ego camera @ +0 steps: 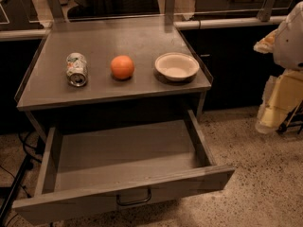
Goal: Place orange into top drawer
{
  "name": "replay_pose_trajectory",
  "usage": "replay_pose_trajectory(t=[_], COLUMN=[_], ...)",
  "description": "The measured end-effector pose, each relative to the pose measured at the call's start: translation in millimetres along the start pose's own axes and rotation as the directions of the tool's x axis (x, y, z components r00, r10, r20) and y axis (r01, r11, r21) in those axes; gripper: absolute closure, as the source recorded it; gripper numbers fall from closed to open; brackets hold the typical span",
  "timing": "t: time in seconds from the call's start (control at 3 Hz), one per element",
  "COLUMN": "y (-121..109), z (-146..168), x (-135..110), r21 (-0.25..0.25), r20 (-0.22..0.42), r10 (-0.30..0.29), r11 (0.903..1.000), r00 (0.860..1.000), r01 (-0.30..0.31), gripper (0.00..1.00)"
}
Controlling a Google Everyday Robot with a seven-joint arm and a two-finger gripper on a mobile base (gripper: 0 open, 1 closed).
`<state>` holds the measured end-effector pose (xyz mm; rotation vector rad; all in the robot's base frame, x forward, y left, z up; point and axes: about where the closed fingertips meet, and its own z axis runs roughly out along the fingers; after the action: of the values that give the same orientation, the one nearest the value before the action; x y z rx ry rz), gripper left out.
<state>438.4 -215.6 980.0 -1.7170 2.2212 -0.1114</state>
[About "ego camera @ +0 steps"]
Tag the black drawer handle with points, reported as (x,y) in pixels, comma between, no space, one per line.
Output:
(133,197)

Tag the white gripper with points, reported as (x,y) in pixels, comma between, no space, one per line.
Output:
(291,40)

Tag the white bowl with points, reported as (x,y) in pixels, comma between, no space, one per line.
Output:
(176,66)

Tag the crushed soda can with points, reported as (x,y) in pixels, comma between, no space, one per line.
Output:
(76,69)

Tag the grey cabinet counter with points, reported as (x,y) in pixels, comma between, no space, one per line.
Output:
(143,39)

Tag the open grey top drawer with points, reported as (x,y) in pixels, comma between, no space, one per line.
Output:
(81,174)

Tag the white horizontal rail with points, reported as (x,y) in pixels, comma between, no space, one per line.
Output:
(223,23)

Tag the orange fruit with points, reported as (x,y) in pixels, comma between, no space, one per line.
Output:
(122,67)

